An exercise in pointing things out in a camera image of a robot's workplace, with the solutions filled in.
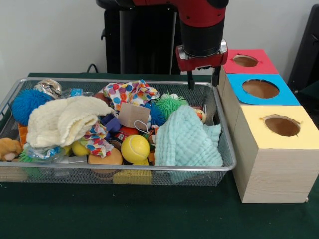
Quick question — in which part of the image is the toy burger bun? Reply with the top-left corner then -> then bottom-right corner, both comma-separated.
87,148 -> 124,165

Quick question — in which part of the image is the green spiky ball toy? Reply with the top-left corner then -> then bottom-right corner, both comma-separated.
154,91 -> 189,117

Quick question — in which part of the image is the mint green cloth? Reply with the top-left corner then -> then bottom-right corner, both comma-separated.
154,104 -> 224,167

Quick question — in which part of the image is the dark green side tablecloth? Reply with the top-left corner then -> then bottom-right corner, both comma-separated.
298,81 -> 319,103

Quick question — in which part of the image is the polka dot cloth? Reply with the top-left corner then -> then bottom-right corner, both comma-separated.
102,79 -> 159,110

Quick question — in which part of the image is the yellow ball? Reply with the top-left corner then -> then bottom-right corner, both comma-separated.
121,134 -> 151,165

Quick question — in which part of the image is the orange plush toy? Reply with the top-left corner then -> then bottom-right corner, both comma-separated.
0,138 -> 23,162

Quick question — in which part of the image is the black upright panel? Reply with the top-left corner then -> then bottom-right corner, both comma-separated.
288,3 -> 319,93

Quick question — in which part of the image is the cream white cloth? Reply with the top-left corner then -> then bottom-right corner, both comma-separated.
26,96 -> 117,149

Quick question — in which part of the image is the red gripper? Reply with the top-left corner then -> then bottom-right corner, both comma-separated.
175,45 -> 229,90

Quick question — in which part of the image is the blue spiky ball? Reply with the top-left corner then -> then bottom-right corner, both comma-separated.
11,88 -> 53,126

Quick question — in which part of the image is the silver mesh bin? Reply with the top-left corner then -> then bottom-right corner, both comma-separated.
0,77 -> 237,187

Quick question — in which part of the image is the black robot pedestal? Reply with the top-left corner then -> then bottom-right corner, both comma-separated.
96,0 -> 185,75

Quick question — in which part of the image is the wooden three-hole box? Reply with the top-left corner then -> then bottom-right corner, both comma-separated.
211,48 -> 319,204

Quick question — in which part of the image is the beige cardboard block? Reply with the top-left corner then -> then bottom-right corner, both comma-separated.
118,102 -> 151,131

